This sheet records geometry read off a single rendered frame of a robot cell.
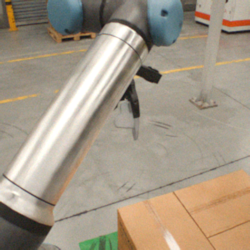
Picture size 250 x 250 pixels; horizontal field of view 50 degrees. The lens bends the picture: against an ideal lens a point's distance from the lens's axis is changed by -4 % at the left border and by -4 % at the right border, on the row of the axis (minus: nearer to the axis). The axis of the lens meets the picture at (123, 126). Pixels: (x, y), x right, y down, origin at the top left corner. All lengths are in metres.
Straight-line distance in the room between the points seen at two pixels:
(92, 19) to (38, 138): 0.22
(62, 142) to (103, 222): 2.11
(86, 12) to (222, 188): 1.72
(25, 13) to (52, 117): 9.24
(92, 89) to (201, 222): 1.51
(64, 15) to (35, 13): 9.12
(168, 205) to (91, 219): 0.84
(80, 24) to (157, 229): 1.40
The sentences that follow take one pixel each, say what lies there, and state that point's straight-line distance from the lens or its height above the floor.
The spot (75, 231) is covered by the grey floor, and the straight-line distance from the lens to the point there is 2.38.
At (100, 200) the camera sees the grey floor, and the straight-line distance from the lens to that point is 2.57.
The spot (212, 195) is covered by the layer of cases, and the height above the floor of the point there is 0.54.
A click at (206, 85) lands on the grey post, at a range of 4.07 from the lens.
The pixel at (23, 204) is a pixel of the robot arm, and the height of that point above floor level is 1.67.
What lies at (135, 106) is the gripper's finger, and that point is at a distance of 0.62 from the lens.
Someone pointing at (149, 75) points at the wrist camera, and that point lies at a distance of 0.65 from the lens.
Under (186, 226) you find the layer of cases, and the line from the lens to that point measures 1.74.
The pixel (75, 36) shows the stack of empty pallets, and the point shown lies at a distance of 7.32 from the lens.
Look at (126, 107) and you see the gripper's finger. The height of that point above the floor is 1.60.
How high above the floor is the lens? 1.90
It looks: 33 degrees down
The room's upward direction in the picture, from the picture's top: straight up
